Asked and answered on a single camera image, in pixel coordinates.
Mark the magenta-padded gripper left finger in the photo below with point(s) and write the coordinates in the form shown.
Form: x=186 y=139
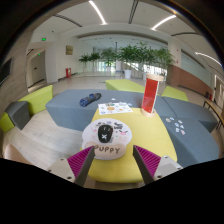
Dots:
x=76 y=163

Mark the ceiling strip lights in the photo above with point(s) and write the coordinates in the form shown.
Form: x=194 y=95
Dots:
x=97 y=11

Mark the round white printed mouse pad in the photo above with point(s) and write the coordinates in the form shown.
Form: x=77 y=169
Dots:
x=121 y=133

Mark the white sticker sheet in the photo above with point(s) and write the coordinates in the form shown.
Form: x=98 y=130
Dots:
x=115 y=108

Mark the row of potted green plants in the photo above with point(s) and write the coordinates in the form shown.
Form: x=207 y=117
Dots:
x=130 y=55

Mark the dark grey cube seat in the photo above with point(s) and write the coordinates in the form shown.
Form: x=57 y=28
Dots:
x=18 y=115

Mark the golden wall plaque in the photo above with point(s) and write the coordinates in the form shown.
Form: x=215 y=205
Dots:
x=69 y=50

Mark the group of small stickers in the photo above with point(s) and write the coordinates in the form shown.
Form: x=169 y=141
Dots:
x=176 y=125

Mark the red fire cabinet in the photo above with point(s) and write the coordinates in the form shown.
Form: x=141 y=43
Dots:
x=68 y=72

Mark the grey upholstered bench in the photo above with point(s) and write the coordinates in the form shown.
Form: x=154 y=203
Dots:
x=196 y=146
x=66 y=111
x=190 y=111

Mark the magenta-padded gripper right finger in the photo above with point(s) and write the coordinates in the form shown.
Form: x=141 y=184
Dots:
x=151 y=163

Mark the black computer mouse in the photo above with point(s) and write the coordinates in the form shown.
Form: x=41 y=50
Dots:
x=105 y=134

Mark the green exit sign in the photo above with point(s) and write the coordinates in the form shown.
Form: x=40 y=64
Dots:
x=43 y=39

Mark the wooden bench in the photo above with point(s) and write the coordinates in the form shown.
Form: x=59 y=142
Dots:
x=215 y=110

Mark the black wall screen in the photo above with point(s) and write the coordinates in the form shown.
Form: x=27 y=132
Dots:
x=5 y=71

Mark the lime green upholstered bench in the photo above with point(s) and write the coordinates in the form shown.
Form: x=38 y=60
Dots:
x=38 y=99
x=175 y=94
x=123 y=85
x=6 y=123

